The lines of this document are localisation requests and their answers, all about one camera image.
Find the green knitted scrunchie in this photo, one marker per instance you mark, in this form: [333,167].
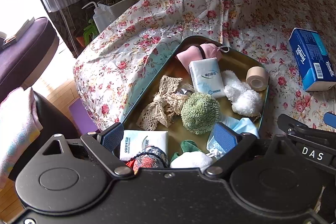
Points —
[199,113]

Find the green spray bottle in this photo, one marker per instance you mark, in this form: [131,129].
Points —
[90,32]

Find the gold metal tray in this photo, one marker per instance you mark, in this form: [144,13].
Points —
[236,61]

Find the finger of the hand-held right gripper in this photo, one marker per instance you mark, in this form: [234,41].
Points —
[330,118]
[290,124]

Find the terracotta flower pot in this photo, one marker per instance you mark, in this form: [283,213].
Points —
[80,40]

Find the green and white plush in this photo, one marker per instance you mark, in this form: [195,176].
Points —
[191,159]

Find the pink cloth pouch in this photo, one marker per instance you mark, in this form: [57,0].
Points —
[189,57]

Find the small clear plastic packet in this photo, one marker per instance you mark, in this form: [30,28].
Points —
[183,91]

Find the dark leather armchair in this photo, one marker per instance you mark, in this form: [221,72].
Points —
[52,119]

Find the purple upholstered chair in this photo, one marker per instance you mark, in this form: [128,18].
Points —
[23,56]

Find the pink towel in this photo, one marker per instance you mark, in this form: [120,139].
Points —
[15,129]

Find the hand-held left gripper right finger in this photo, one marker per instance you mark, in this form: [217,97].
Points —
[224,136]

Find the light blue face mask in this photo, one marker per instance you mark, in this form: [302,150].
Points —
[244,127]

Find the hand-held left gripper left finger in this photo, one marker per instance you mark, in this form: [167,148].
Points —
[113,134]

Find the beige tape roll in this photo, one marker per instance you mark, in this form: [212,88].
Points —
[256,78]

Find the white tissue pack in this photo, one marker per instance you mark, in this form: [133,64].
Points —
[147,140]
[206,79]

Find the white squeeze wash bottle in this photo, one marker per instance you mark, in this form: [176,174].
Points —
[101,19]

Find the blue tissue pack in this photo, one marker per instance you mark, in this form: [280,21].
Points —
[312,56]

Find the white ribbed planter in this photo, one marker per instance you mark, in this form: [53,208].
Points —
[118,7]

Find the floral bedspread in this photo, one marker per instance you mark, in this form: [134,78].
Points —
[157,16]

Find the beige crochet lace bow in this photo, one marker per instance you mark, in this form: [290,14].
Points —
[157,106]

